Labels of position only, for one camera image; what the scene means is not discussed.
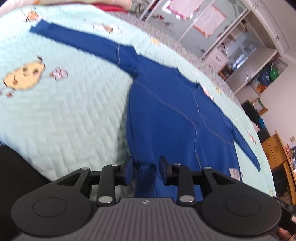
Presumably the sliding glass wardrobe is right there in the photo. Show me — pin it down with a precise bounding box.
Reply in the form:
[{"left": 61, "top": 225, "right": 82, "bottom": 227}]
[{"left": 140, "top": 0, "right": 249, "bottom": 58}]

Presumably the person's right hand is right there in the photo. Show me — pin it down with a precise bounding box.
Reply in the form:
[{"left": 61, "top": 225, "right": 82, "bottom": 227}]
[{"left": 277, "top": 227, "right": 293, "bottom": 241}]

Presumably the white drawer cabinet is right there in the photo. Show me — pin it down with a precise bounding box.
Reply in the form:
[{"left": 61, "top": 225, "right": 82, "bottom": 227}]
[{"left": 204, "top": 48, "right": 229, "bottom": 73}]

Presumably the wooden desk with drawers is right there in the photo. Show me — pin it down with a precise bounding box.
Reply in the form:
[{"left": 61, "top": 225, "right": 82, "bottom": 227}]
[{"left": 261, "top": 131, "right": 296, "bottom": 205}]

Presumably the black sofa chair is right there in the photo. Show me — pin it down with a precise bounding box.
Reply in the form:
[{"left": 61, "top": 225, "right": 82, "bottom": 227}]
[{"left": 242, "top": 100, "right": 270, "bottom": 143}]

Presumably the red pillow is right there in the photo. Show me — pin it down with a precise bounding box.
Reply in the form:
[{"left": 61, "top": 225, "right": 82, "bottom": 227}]
[{"left": 92, "top": 3, "right": 127, "bottom": 13}]

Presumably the blue knit sweater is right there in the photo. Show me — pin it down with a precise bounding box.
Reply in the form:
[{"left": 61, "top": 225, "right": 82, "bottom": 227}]
[{"left": 30, "top": 21, "right": 260, "bottom": 198}]

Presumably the green white box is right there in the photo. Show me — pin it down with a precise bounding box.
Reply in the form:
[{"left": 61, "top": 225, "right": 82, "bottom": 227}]
[{"left": 252, "top": 98, "right": 265, "bottom": 113}]

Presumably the mint bee-print quilt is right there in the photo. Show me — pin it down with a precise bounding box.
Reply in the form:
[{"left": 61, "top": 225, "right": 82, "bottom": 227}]
[{"left": 1, "top": 4, "right": 276, "bottom": 196}]

